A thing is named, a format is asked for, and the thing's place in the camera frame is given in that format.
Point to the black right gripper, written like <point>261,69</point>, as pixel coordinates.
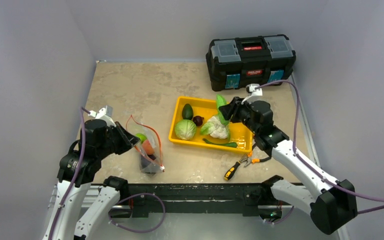
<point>237,110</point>

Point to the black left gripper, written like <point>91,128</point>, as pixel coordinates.
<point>131,139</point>

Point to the small green ball vegetable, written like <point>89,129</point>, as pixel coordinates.
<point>142,137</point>

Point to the green pepper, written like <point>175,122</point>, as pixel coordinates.
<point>220,101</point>

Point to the clear orange zip bag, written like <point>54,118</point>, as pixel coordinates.
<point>134,126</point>

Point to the red peach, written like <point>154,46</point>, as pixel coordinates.
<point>147,147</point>

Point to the purple eggplant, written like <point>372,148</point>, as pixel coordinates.
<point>148,167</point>

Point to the green cabbage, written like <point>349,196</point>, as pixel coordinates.
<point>185,129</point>

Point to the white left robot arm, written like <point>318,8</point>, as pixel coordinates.
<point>76,173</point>

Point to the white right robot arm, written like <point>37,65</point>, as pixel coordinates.
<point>330,203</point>

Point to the white cauliflower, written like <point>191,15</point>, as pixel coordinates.
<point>216,128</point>

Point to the dark red plum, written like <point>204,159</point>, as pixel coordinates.
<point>198,120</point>

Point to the dark green avocado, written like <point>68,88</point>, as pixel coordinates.
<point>187,112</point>

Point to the black plastic toolbox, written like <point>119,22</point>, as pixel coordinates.
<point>234,63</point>

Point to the yellow black screwdriver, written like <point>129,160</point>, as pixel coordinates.
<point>231,171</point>

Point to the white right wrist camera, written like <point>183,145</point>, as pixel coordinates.
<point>254,92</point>

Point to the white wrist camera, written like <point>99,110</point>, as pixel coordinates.
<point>254,92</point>
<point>105,114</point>

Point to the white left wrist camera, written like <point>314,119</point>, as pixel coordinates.
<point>105,114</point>

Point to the orange handled pliers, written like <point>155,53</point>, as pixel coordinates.
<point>250,160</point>

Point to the black metal base frame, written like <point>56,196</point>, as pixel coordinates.
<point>248,199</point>

